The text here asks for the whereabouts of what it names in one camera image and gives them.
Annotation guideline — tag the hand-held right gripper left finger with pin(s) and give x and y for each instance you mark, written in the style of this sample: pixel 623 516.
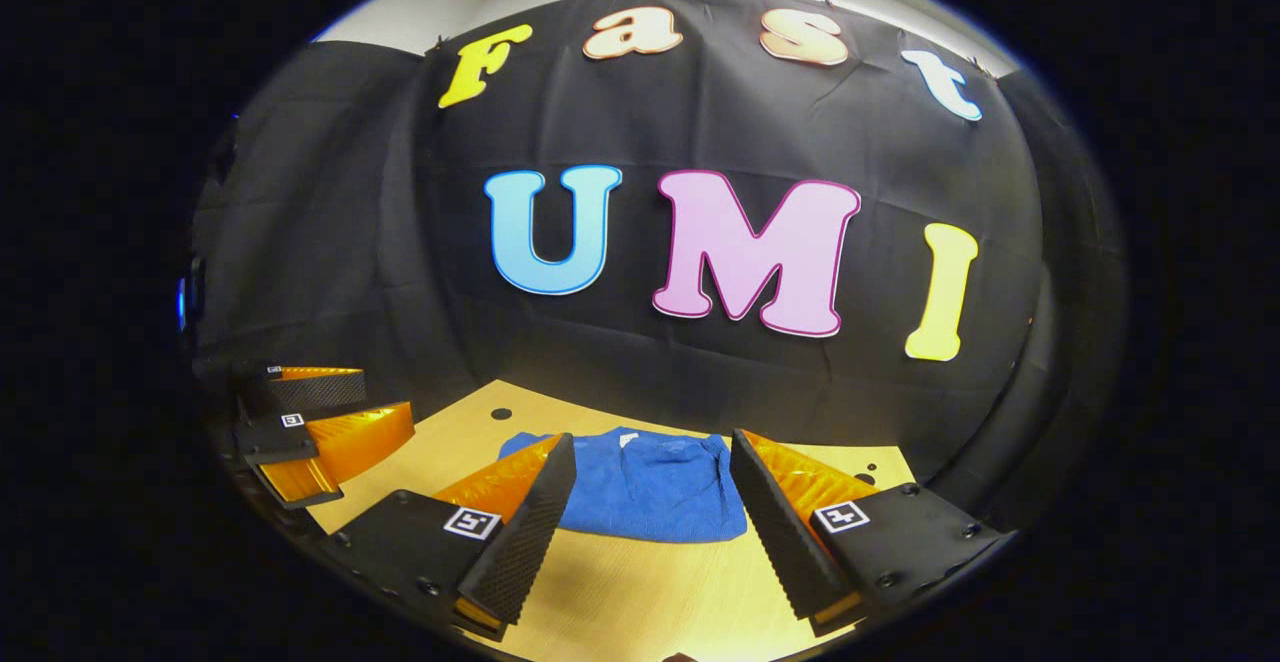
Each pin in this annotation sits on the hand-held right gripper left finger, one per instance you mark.
pixel 530 532

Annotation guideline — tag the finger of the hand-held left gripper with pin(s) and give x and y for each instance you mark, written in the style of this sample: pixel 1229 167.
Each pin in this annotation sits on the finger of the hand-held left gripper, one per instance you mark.
pixel 310 389
pixel 330 442

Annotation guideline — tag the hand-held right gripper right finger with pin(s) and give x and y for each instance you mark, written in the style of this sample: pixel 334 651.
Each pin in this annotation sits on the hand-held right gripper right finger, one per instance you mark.
pixel 775 532

